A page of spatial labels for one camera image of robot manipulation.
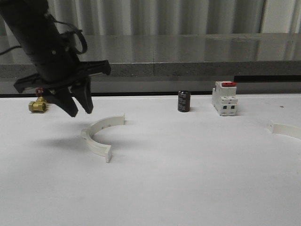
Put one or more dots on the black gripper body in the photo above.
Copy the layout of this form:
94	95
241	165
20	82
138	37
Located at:
58	65

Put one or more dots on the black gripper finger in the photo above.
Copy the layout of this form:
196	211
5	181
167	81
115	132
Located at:
82	92
63	99

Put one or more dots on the white half-ring pipe clamp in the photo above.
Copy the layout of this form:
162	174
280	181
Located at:
285	129
96	147

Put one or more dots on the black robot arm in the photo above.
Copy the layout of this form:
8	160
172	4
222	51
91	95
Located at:
31	23

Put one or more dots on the grey stone counter ledge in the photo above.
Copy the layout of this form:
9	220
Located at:
239	57

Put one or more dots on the black cylindrical capacitor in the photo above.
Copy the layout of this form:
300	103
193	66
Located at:
184	101

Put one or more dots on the brass valve with red handle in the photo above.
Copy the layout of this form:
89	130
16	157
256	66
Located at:
40	105

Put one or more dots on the white circuit breaker red switch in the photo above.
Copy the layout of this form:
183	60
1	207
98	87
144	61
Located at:
224	98

